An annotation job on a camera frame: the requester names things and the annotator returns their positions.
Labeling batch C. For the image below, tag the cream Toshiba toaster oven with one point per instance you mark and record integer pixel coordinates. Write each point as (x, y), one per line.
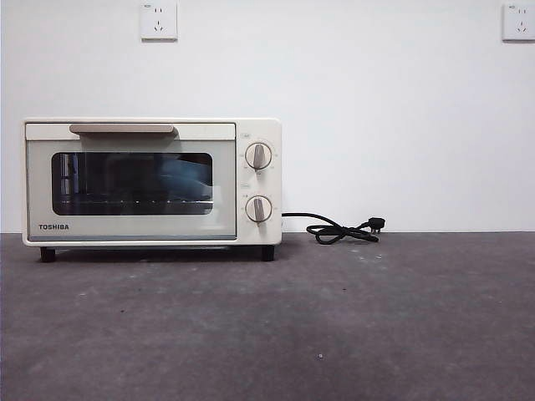
(259, 125)

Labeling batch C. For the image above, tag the cream oven knob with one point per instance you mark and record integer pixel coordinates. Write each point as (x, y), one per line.
(258, 209)
(258, 156)

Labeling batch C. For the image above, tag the white wall socket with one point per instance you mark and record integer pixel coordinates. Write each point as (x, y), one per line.
(520, 23)
(159, 21)

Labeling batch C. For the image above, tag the blue ribbed bowl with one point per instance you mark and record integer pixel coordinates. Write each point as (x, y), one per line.
(184, 177)

